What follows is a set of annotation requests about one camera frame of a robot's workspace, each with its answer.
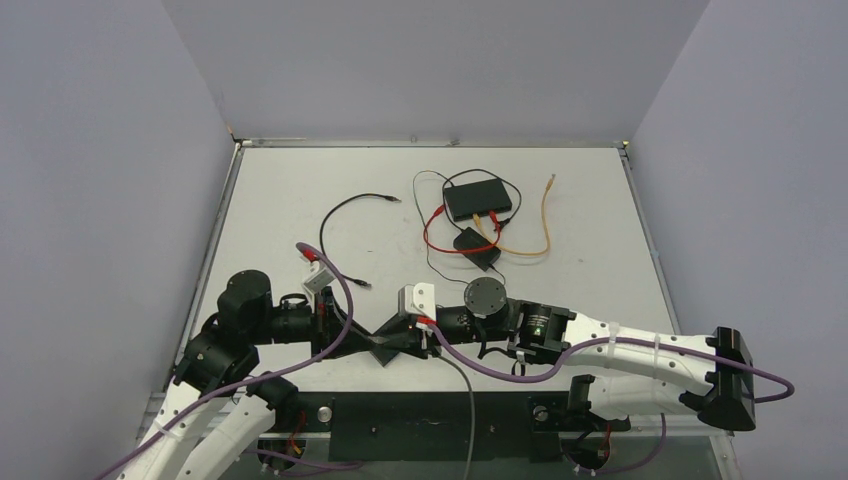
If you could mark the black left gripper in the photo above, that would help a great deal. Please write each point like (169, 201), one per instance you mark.
(328, 321)

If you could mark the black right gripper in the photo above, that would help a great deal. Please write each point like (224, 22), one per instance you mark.
(424, 332)

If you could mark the black Mercury switch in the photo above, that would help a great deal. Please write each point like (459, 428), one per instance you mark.
(480, 197)

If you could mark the ribbed black network switch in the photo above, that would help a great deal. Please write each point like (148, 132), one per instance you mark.
(384, 354)

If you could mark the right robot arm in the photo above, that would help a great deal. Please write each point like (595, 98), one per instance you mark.
(708, 376)

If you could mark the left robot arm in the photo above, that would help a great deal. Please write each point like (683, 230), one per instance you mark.
(230, 384)

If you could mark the black power brick adapter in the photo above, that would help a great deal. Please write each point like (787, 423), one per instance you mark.
(474, 247)

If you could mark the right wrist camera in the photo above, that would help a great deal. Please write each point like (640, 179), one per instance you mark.
(417, 300)

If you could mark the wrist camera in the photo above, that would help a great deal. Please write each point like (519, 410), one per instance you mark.
(417, 300)
(317, 277)

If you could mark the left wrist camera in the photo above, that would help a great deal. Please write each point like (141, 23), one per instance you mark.
(317, 277)

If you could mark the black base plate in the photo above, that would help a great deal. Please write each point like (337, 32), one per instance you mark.
(447, 426)

